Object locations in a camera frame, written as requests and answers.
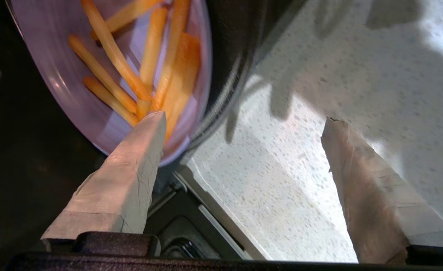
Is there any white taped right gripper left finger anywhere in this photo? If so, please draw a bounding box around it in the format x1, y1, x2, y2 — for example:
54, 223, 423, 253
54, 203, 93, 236
41, 111, 167, 253

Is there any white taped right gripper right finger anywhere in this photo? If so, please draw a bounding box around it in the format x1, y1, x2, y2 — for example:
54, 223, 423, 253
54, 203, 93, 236
321, 117, 443, 264

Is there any purple plate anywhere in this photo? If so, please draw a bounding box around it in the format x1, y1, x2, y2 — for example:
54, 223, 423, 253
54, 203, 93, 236
5, 0, 212, 167

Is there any silver microwave oven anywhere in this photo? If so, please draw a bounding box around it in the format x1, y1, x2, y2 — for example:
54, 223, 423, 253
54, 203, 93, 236
0, 0, 309, 264

